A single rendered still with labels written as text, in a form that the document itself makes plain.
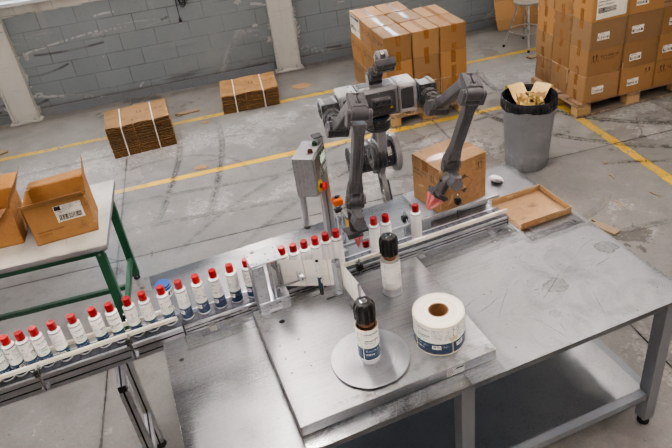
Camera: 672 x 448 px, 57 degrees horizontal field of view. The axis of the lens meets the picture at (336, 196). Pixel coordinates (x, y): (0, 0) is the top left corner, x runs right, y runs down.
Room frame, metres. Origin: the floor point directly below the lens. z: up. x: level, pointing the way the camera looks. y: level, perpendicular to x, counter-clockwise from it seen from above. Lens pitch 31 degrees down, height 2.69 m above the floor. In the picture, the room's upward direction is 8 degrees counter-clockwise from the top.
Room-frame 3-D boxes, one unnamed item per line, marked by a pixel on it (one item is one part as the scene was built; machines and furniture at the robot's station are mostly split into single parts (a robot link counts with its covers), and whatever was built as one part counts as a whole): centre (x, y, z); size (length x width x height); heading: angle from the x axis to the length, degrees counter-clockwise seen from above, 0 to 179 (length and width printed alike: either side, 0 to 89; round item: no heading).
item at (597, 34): (5.68, -2.82, 0.57); 1.20 x 0.85 x 1.14; 102
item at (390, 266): (2.11, -0.19, 1.03); 0.09 x 0.09 x 0.30
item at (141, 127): (6.02, 1.91, 0.16); 0.65 x 0.54 x 0.32; 105
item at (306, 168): (2.40, 0.09, 1.38); 0.17 x 0.10 x 0.19; 162
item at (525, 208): (2.64, -0.99, 0.85); 0.30 x 0.26 x 0.04; 107
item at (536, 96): (4.57, -1.67, 0.50); 0.42 x 0.41 x 0.28; 100
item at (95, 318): (2.02, 1.06, 0.98); 0.05 x 0.05 x 0.20
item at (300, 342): (1.89, -0.05, 0.86); 0.80 x 0.67 x 0.05; 107
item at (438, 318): (1.79, -0.33, 0.95); 0.20 x 0.20 x 0.14
